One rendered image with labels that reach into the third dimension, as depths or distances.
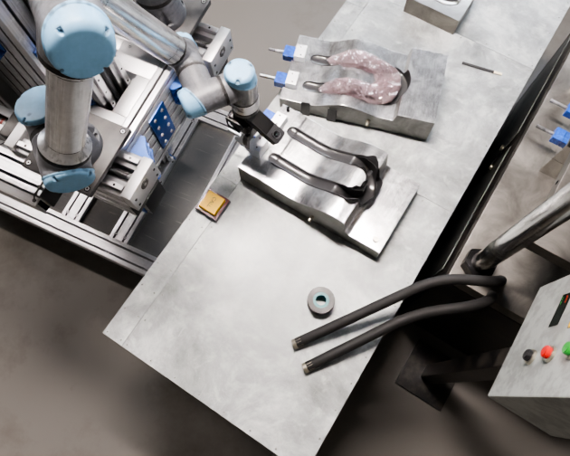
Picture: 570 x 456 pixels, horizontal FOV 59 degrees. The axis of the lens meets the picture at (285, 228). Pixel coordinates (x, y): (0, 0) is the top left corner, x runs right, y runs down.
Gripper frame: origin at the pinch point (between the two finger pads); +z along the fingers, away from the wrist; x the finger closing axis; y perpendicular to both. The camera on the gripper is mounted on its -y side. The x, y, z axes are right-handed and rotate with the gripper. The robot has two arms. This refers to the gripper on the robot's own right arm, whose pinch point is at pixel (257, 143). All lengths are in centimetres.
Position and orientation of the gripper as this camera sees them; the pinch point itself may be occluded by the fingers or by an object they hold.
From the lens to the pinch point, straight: 152.7
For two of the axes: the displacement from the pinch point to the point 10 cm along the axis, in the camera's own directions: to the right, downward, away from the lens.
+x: -5.4, 8.1, -2.4
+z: 0.2, 3.0, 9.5
